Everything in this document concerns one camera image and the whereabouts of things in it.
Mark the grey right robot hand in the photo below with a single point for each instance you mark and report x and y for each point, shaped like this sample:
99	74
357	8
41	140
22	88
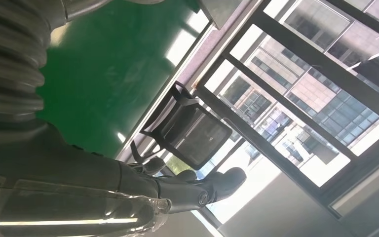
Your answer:
62	170

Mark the black mesh office chair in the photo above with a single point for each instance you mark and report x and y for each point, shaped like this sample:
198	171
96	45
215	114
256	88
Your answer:
196	137

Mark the building outside window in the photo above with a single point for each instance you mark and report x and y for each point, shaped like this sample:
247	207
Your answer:
317	91

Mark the black window frame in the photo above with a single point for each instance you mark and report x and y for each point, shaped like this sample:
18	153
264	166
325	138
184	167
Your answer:
323	68

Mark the ribbed grey right arm sleeve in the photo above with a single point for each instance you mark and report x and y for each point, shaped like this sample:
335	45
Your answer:
9	65

